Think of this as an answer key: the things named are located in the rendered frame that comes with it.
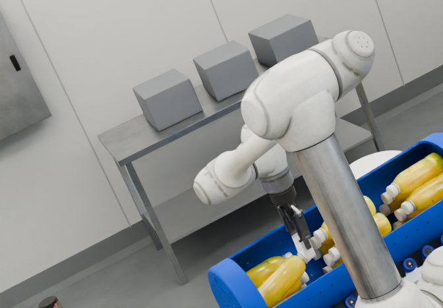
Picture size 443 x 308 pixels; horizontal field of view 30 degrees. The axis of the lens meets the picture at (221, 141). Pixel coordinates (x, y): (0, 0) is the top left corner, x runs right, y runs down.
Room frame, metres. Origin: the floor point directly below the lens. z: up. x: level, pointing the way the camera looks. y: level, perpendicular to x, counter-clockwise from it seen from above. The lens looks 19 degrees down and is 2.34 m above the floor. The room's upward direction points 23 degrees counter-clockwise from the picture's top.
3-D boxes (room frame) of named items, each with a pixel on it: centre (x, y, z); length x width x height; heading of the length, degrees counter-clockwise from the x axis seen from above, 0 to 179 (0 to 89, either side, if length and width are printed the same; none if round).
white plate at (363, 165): (2.78, -0.48, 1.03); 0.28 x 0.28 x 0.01
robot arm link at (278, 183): (2.17, -0.10, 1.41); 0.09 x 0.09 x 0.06
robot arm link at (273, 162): (2.16, -0.09, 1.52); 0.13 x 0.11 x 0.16; 117
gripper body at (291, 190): (2.17, -0.10, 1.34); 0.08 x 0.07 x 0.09; 18
